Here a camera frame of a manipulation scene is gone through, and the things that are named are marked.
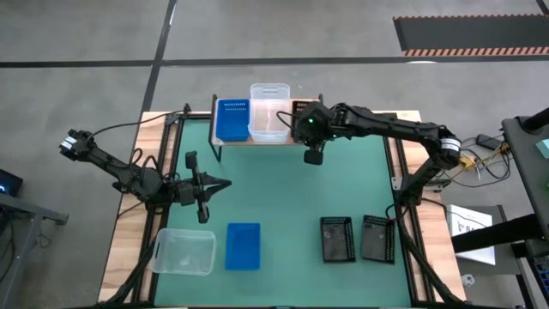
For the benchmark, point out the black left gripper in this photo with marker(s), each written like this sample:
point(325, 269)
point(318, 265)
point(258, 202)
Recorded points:
point(188, 194)

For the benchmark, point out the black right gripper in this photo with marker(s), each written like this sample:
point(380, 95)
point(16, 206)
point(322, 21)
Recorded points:
point(315, 126)

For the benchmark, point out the black slotted plastic basket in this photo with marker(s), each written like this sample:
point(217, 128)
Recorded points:
point(300, 106)
point(377, 240)
point(337, 240)

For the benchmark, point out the clear plastic container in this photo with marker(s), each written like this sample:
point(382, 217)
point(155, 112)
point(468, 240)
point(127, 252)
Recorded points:
point(184, 253)
point(268, 116)

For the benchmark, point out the blue slotted plastic basket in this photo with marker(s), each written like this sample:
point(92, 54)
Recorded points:
point(243, 246)
point(231, 126)

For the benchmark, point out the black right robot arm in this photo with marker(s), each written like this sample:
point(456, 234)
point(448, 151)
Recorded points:
point(386, 124)

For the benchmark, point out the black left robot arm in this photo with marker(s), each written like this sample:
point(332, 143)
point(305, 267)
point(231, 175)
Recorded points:
point(128, 176)

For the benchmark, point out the wooden shelf black metal legs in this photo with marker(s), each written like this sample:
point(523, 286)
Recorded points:
point(236, 143)

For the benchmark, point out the green table mat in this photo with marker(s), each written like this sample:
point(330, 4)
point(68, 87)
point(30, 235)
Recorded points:
point(279, 206)

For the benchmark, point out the white cardboard box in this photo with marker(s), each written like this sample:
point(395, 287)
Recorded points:
point(459, 214)

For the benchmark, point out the black power adapter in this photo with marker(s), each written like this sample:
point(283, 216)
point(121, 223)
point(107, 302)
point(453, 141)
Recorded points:
point(486, 141)

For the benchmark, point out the black hazard-striped floor mat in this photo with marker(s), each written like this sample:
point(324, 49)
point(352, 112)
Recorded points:
point(472, 34)

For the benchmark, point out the grey metal desk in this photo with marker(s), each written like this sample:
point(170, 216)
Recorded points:
point(25, 210)

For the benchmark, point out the black device blue light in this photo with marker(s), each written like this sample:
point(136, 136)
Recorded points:
point(10, 180)

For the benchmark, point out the black desk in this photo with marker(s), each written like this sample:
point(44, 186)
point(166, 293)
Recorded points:
point(525, 180)

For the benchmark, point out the small white object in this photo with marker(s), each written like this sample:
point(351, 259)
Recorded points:
point(468, 280)

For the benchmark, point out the teal object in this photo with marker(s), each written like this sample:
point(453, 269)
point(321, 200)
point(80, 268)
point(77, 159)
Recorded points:
point(544, 149)

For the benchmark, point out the black metal table frame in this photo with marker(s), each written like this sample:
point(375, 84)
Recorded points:
point(388, 150)

